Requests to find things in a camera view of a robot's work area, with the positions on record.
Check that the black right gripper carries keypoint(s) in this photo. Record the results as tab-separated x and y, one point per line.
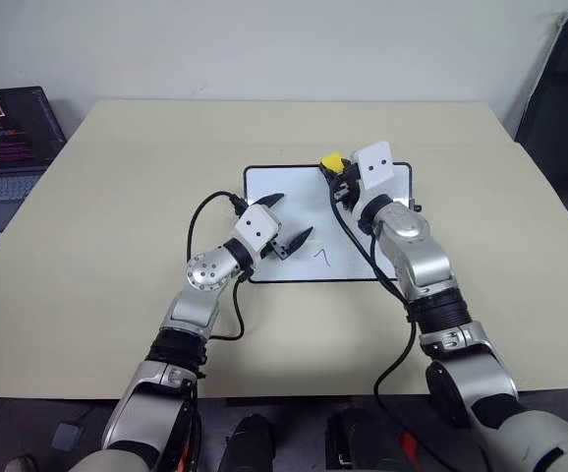
349	189

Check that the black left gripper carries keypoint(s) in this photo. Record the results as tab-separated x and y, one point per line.
279	248

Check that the yellow and black whiteboard eraser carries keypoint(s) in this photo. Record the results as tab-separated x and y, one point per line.
333	160

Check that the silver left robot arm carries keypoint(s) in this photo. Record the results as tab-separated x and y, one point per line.
204	275

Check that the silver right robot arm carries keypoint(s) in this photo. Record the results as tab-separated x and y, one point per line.
421	265

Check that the dark rounded shape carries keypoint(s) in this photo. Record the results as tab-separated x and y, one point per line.
247	442
362	440

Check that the black chair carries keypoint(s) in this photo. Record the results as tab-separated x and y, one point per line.
559	98

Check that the open grey laptop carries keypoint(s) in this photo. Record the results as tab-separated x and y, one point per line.
6	133

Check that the small grey box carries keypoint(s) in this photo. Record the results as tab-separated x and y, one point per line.
68	436

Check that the white whiteboard with black frame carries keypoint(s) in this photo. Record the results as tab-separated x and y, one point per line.
294	216

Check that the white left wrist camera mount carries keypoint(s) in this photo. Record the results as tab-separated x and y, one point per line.
257	227

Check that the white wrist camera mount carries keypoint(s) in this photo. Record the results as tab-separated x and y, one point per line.
375	164
257	227

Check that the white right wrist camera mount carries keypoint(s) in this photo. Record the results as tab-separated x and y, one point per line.
375	164

